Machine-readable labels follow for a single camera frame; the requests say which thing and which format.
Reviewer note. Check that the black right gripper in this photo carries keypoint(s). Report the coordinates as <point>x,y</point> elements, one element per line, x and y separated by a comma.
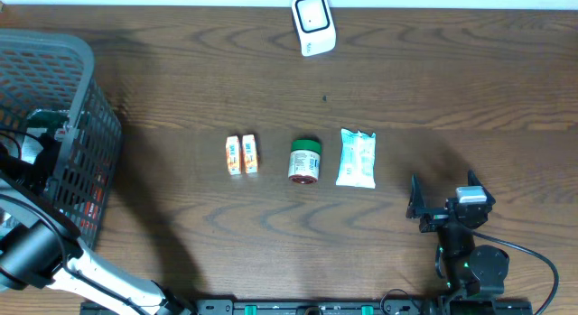
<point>434,217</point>

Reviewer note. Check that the light green tissue packet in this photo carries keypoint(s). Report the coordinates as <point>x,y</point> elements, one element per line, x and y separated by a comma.
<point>357,161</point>

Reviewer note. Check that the orange tissue pack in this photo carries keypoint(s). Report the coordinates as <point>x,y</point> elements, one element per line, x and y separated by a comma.
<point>250,154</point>
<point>233,155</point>

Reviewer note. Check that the white green packet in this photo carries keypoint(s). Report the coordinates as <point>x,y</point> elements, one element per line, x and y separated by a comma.
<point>44,134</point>

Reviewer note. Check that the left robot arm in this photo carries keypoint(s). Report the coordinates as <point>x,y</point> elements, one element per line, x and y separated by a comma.
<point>46,251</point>

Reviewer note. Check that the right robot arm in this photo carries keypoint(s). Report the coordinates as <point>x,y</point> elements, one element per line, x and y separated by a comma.
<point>475,274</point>

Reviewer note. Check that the white barcode scanner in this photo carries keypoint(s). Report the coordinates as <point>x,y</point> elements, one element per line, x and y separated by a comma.
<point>314,26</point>

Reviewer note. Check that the grey plastic mesh basket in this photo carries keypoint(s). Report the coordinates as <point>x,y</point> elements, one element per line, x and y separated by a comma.
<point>56,72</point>

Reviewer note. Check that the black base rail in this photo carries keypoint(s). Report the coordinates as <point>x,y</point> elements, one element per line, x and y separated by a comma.
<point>389,306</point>

